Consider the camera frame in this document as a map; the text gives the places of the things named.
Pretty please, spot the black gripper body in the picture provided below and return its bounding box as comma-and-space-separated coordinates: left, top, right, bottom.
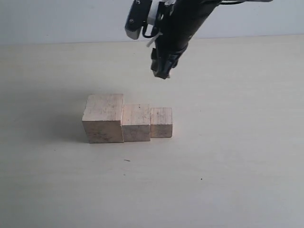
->
155, 0, 216, 69

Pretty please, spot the third largest wooden cube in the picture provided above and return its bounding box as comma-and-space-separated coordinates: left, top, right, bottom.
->
150, 107, 173, 138

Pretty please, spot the second largest wooden cube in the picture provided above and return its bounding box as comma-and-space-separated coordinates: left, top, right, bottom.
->
122, 104, 151, 142

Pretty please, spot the smallest wooden cube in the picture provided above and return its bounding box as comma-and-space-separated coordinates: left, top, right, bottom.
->
153, 72, 170, 79

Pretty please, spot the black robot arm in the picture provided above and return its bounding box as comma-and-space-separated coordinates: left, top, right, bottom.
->
151, 0, 222, 79

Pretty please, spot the white zip tie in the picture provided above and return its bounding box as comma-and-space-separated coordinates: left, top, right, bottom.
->
146, 32, 162, 48

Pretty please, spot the black camera cable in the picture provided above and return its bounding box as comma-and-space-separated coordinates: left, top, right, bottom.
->
141, 21, 162, 38

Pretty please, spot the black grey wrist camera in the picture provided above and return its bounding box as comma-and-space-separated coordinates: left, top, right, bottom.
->
124, 0, 174, 40

